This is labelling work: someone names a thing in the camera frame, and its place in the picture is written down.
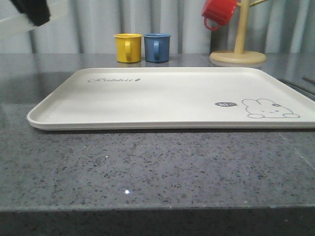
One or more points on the yellow mug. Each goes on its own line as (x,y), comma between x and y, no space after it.
(129,47)

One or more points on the silver metal fork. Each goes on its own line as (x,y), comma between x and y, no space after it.
(297,86)

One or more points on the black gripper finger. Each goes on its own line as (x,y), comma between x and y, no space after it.
(37,11)

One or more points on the white round plate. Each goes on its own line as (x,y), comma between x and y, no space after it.
(17,24)

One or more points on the wooden mug tree stand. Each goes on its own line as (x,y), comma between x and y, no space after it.
(239,55)

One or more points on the blue mug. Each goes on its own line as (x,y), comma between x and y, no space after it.
(157,47)

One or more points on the red mug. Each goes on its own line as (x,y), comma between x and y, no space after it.
(218,11)

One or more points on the cream rabbit serving tray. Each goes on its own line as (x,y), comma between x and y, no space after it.
(172,97)

